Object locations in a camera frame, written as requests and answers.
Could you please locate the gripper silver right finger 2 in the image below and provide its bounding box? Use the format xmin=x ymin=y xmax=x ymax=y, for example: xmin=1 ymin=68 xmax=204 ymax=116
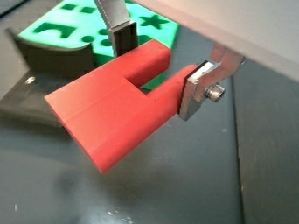
xmin=178 ymin=44 xmax=244 ymax=121

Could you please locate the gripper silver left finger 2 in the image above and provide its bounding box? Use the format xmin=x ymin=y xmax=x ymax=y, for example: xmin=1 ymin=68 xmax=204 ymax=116
xmin=93 ymin=0 xmax=138 ymax=57

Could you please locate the red square-circle forked object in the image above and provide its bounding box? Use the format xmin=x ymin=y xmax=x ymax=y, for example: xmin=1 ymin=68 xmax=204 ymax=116
xmin=45 ymin=40 xmax=196 ymax=172

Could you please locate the black curved fixture stand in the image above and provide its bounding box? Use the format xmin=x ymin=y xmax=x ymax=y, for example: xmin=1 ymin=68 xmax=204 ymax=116
xmin=0 ymin=28 xmax=95 ymax=127

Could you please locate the green shape-sorter block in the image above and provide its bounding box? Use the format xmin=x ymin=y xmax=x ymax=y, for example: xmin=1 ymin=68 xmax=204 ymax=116
xmin=17 ymin=0 xmax=180 ymax=91

